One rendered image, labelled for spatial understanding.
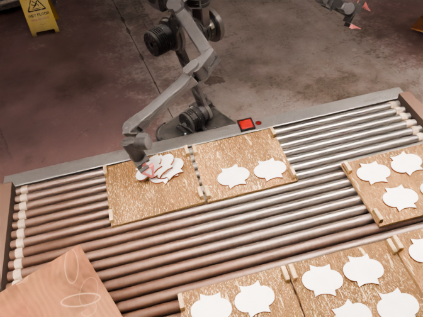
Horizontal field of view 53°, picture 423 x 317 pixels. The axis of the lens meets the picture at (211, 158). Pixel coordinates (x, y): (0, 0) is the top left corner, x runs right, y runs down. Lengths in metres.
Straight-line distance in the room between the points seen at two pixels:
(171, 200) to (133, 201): 0.17
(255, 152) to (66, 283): 0.99
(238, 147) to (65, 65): 2.94
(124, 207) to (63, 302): 0.50
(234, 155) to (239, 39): 2.67
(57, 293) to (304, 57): 3.30
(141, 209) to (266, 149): 0.65
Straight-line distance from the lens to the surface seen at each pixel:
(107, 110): 3.90
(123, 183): 1.97
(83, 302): 1.59
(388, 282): 1.70
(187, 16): 1.99
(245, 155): 1.99
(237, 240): 1.73
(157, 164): 1.94
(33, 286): 1.69
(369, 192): 1.91
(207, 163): 1.97
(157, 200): 1.87
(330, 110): 2.28
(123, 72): 4.31
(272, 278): 1.63
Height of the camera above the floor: 2.39
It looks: 47 degrees down
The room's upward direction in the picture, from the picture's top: 7 degrees counter-clockwise
